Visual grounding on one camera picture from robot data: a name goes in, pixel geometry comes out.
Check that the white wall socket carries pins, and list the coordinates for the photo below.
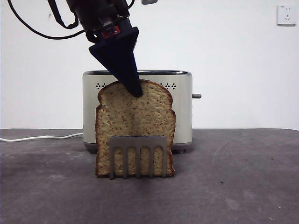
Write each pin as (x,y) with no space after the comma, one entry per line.
(286,15)

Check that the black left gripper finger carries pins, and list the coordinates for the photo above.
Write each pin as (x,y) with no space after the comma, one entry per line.
(119,56)

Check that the steel bread rack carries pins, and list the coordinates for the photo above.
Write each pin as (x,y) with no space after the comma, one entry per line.
(137,141)

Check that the grey toaster lever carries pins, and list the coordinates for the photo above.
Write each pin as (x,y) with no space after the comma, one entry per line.
(197,95)

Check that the brown bread slice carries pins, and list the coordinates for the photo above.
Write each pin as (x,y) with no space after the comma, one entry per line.
(149,116)

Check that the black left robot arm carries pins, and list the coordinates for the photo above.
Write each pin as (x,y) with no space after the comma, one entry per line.
(93,10)

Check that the cream steel toaster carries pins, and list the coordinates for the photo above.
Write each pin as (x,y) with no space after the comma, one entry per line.
(184,112)

